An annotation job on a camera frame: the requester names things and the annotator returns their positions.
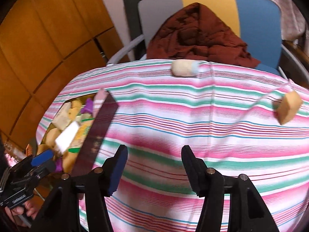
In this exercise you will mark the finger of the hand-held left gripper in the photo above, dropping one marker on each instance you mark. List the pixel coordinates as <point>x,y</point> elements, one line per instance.
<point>42,157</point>

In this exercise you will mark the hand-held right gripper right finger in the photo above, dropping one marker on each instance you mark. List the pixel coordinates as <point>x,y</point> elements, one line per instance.
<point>192,171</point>

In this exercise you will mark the brown sponge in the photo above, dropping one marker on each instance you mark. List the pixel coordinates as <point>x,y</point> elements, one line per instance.
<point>288,108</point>

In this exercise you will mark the orange plastic rack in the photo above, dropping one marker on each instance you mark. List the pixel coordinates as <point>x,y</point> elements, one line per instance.
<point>29,149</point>

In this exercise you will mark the wooden panelled wardrobe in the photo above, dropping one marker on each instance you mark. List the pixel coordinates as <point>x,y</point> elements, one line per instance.
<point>48,41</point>

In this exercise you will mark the grey yellow blue chair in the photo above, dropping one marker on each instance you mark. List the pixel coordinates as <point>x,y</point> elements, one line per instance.
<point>159,7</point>

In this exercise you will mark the small purple packet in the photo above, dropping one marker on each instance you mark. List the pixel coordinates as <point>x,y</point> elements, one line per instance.
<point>59,167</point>

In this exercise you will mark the dark red quilted jacket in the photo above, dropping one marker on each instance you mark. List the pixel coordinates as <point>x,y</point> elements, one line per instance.
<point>193,33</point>

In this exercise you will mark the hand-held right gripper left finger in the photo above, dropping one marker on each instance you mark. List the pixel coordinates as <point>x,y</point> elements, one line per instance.
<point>118,171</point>

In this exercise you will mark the gold metal tin container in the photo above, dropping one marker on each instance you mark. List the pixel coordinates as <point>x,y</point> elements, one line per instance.
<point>96,137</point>

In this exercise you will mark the yellow sponge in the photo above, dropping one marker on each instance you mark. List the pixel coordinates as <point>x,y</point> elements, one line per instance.
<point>74,110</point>

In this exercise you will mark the white medicine box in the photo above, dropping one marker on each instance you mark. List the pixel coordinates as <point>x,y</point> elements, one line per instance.
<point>61,116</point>

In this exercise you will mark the pink green striped tablecloth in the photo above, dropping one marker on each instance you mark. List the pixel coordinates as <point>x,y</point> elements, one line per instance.
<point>193,125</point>

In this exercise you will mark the white rolled cloth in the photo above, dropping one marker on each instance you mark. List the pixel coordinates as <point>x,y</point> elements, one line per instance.
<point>184,69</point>

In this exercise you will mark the white soap block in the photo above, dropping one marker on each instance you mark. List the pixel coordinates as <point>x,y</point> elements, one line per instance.
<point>66,136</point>

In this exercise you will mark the person's left hand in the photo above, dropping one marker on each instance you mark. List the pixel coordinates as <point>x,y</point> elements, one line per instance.
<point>26,209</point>

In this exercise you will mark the white green striped box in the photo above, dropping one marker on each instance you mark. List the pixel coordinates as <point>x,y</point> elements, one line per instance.
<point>85,125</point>

